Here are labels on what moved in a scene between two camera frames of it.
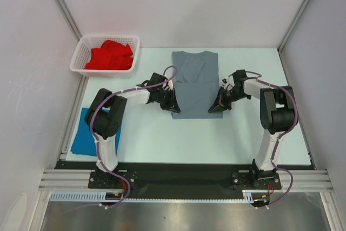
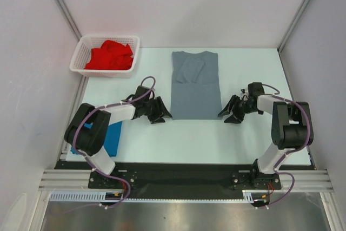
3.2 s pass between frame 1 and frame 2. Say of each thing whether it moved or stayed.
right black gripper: moved
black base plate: stayed
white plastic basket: stayed
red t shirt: stayed
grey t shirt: stayed
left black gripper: moved
